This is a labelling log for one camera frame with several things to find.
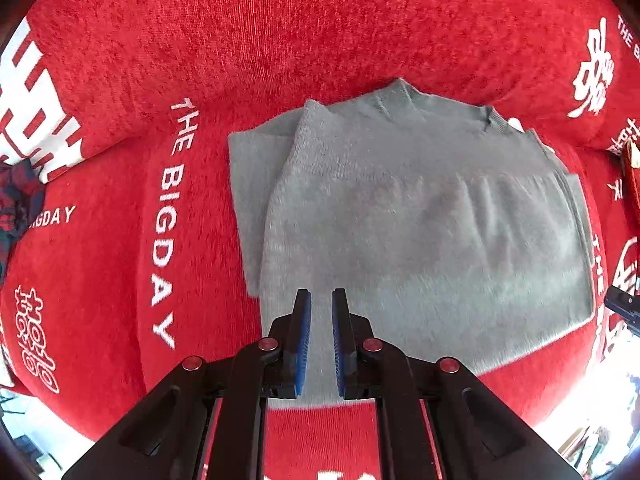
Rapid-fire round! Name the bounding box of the grey knit sweater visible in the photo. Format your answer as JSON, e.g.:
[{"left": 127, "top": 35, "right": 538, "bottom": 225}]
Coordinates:
[{"left": 228, "top": 79, "right": 594, "bottom": 408}]

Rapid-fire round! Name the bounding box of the red pillow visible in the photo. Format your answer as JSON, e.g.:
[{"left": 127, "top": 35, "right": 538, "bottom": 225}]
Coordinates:
[{"left": 620, "top": 140, "right": 640, "bottom": 217}]

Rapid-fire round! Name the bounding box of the dark plaid cloth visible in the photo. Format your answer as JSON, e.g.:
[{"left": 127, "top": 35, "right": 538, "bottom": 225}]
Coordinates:
[{"left": 0, "top": 159, "right": 46, "bottom": 283}]

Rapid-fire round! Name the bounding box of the red blanket with white print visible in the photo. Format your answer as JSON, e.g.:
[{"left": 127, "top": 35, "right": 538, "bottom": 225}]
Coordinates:
[{"left": 1, "top": 0, "right": 639, "bottom": 479}]

